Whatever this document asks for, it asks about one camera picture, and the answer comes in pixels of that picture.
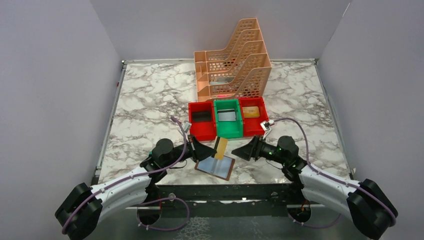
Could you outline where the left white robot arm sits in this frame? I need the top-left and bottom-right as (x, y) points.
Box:
(54, 135), (217, 240)

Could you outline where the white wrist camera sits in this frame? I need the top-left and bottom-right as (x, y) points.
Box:
(260, 119), (275, 140)
(182, 120), (192, 133)

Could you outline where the silver card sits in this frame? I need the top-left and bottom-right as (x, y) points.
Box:
(217, 109), (237, 122)

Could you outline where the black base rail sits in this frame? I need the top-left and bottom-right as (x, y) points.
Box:
(125, 183), (324, 220)

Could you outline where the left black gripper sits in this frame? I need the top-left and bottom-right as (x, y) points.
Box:
(163, 134), (217, 168)

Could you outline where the brown leather card holder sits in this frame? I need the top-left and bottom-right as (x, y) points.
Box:
(194, 156), (236, 181)

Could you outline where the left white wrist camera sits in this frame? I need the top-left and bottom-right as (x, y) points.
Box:
(182, 120), (192, 133)

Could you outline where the red bin with gold card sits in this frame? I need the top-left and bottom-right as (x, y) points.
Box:
(238, 97), (269, 137)

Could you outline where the black card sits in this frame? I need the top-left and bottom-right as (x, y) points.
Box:
(191, 111), (213, 123)

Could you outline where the peach plastic file organizer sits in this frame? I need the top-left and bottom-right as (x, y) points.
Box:
(194, 18), (272, 102)

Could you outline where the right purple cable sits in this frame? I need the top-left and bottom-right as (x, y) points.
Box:
(268, 117), (397, 229)

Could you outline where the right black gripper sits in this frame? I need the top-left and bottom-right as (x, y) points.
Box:
(232, 134), (288, 165)

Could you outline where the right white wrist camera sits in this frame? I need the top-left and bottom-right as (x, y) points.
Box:
(260, 119), (275, 140)

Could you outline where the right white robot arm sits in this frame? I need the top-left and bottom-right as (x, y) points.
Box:
(231, 135), (399, 240)

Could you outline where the gold card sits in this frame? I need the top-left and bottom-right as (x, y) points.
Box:
(213, 136), (229, 160)
(241, 106), (261, 118)

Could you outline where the red bin with black card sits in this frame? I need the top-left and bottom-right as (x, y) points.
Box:
(188, 101), (217, 142)

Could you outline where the green plastic bin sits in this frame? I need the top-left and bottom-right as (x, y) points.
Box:
(213, 99), (243, 139)

